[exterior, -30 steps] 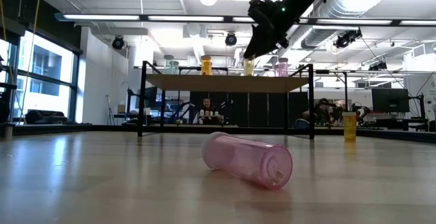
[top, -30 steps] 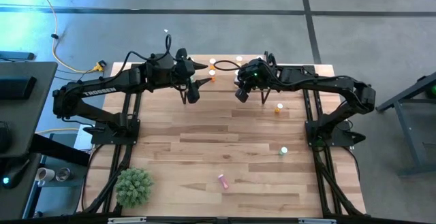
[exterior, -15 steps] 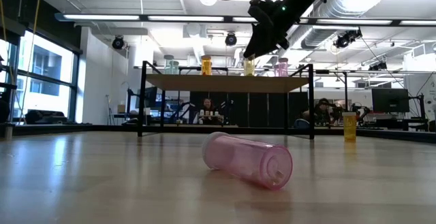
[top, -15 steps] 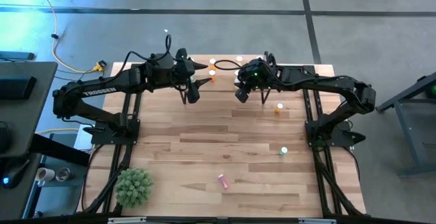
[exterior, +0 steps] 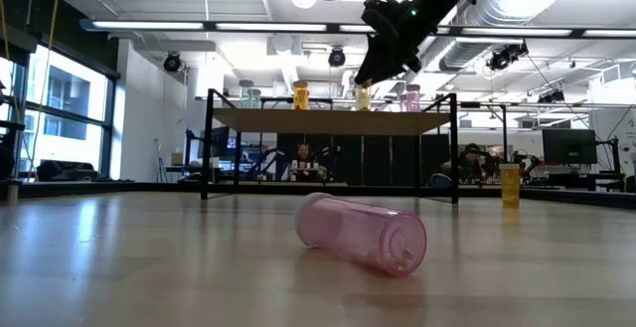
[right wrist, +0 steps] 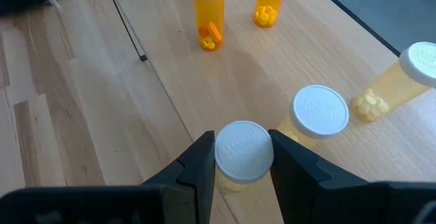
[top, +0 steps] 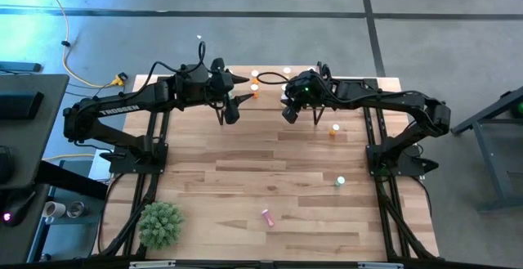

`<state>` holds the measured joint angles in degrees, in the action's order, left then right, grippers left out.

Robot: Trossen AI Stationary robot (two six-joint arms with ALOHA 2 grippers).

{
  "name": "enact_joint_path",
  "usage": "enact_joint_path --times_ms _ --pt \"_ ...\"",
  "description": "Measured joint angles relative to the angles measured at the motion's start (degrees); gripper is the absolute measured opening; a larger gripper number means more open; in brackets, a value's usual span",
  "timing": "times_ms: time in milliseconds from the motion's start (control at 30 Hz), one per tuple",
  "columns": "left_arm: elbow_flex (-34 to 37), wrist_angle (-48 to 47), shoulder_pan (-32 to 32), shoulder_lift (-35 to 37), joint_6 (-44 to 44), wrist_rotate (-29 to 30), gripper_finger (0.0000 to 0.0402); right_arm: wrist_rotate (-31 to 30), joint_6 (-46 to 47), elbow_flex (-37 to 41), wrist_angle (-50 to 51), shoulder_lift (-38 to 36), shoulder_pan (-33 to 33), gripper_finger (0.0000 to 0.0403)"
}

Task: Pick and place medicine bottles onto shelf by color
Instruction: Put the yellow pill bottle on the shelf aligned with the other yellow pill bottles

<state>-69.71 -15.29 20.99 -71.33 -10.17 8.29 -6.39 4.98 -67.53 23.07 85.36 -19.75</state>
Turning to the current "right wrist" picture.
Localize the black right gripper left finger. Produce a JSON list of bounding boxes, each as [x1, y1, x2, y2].
[[142, 130, 217, 224]]

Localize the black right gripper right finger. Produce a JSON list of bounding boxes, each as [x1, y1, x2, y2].
[[268, 129, 389, 224]]

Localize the yellow medicine bottle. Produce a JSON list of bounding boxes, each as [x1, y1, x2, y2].
[[214, 121, 275, 193], [351, 41, 436, 123], [276, 84, 350, 150]]

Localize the orange medicine bottle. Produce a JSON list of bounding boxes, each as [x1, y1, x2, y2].
[[252, 0, 290, 29], [188, 0, 228, 52]]

